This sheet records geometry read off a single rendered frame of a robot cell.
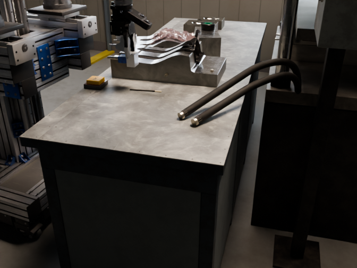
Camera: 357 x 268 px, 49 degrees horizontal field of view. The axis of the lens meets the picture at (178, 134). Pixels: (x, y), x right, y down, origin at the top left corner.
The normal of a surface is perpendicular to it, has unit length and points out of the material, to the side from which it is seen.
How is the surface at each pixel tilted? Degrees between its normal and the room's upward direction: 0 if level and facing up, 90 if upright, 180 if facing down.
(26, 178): 0
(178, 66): 90
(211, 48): 90
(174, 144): 0
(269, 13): 90
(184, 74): 90
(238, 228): 0
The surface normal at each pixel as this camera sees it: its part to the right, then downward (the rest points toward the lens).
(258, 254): 0.00, -0.88
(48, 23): -0.38, 0.43
